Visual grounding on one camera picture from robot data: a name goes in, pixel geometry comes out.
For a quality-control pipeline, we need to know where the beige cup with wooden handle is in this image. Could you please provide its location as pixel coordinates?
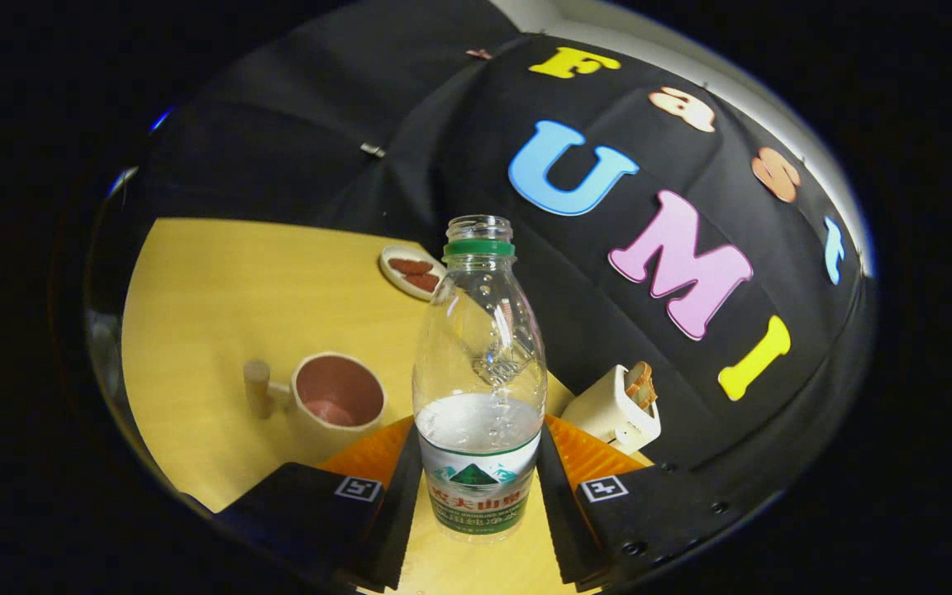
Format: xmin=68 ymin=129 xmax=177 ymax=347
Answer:
xmin=243 ymin=352 xmax=388 ymax=464

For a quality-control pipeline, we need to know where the white toaster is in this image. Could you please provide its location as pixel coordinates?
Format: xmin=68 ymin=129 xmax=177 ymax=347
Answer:
xmin=560 ymin=361 xmax=662 ymax=455

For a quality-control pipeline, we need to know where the wooden table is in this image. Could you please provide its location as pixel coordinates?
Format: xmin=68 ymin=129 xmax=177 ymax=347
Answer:
xmin=121 ymin=217 xmax=659 ymax=595

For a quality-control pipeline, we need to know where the clear plastic bottle green label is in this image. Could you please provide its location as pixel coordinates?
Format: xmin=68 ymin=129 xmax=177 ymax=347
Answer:
xmin=412 ymin=215 xmax=549 ymax=544

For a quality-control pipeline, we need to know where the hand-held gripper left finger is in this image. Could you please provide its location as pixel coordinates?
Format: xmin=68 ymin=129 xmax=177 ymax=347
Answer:
xmin=183 ymin=416 xmax=425 ymax=592

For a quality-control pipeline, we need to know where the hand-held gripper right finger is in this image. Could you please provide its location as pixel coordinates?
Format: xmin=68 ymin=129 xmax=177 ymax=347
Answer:
xmin=535 ymin=413 xmax=774 ymax=592

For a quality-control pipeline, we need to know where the small round beige plate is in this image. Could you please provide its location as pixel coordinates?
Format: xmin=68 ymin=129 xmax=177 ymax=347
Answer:
xmin=379 ymin=245 xmax=446 ymax=301

